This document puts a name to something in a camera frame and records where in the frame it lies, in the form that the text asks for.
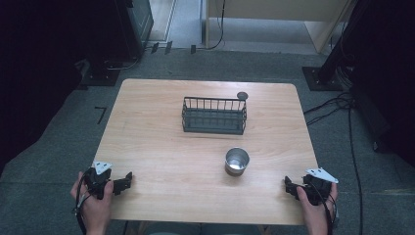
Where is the black floor cable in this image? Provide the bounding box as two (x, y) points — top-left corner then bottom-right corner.
(302, 91), (364, 235)

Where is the black stand base plate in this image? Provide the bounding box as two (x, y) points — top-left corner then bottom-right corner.
(79, 67), (121, 87)
(301, 66), (346, 92)

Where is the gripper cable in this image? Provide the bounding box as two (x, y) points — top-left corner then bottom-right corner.
(306, 181), (339, 235)
(71, 167), (99, 235)

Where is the black hanging cable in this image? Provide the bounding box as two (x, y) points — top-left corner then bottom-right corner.
(204, 0), (227, 51)

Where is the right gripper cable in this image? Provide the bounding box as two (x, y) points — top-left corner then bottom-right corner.
(306, 181), (339, 235)

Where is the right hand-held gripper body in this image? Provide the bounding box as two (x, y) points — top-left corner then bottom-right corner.
(301, 167), (340, 207)

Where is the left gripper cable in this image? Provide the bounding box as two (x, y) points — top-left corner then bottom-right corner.
(71, 167), (99, 235)

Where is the black wire basket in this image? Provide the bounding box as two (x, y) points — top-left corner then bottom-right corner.
(181, 91), (250, 136)

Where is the metal cup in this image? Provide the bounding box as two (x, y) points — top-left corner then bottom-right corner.
(224, 147), (251, 177)

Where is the person's left hand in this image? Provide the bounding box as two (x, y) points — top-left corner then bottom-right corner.
(69, 171), (115, 235)

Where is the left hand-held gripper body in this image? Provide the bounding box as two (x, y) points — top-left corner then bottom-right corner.
(83, 160), (114, 201)

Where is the dark equipment cabinet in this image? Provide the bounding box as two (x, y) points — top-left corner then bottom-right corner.
(114, 0), (155, 63)

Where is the light wooden cabinet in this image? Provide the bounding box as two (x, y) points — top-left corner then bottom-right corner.
(205, 0), (356, 55)

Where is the person's right hand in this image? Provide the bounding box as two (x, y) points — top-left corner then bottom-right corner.
(296, 182), (339, 235)

